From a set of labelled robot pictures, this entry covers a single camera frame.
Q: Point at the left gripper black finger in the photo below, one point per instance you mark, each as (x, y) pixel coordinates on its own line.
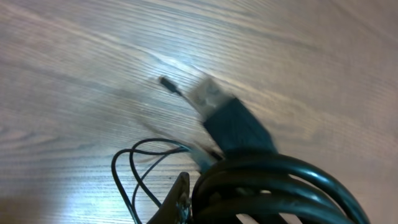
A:
(175, 209)

